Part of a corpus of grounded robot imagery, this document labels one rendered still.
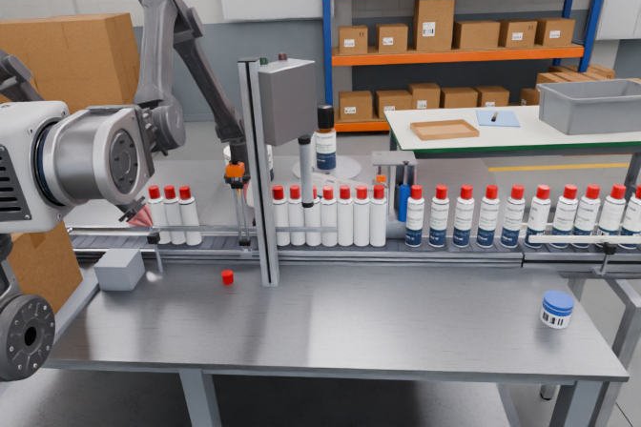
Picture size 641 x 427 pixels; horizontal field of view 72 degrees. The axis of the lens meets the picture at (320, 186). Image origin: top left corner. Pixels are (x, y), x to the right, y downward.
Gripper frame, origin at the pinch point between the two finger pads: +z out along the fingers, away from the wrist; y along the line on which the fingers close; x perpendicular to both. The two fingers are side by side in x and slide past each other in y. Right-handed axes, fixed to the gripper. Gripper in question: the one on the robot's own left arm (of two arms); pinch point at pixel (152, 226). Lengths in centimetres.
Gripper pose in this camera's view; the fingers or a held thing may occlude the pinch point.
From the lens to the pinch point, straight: 158.6
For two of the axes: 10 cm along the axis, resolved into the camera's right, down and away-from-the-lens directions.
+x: -7.7, 5.5, 3.4
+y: 0.7, -4.5, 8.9
